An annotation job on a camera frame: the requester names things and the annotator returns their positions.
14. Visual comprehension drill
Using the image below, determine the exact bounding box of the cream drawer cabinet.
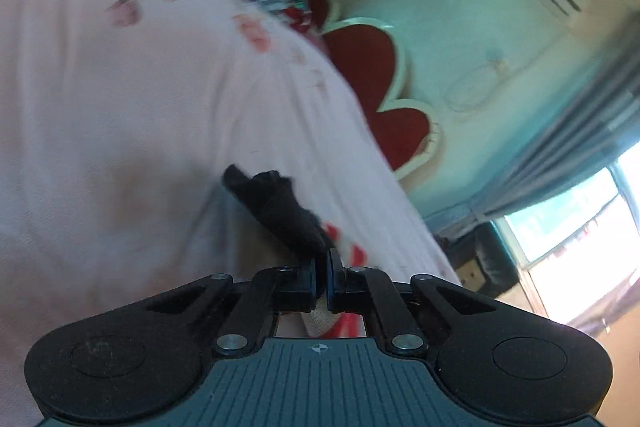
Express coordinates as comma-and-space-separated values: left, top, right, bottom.
457, 257, 488, 290

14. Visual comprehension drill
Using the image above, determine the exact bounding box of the red scalloped headboard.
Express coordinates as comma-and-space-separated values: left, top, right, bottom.
300, 0, 443, 182

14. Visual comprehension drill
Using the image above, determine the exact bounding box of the round wire wall ornament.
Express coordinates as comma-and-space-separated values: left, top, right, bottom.
445, 49, 511, 112

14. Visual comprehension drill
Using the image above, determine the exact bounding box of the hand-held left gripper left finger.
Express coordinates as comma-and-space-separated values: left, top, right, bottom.
144, 258, 319, 360

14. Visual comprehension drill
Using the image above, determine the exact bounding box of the red white black striped sweater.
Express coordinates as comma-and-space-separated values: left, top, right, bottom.
222, 164, 383, 339

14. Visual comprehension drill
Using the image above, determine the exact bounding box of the bright window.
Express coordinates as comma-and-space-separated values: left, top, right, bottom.
502, 152, 640, 338

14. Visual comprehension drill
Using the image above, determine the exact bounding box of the grey curtain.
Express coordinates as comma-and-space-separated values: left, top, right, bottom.
470, 52, 640, 223

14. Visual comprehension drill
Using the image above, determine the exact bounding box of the black leather armchair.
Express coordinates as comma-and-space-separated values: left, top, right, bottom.
435, 222, 518, 300

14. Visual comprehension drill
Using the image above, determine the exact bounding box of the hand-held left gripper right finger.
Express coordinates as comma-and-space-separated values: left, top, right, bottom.
325, 248, 502, 358

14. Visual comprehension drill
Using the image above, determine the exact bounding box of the pink floral bed sheet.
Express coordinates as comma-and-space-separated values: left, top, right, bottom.
0, 0, 463, 427

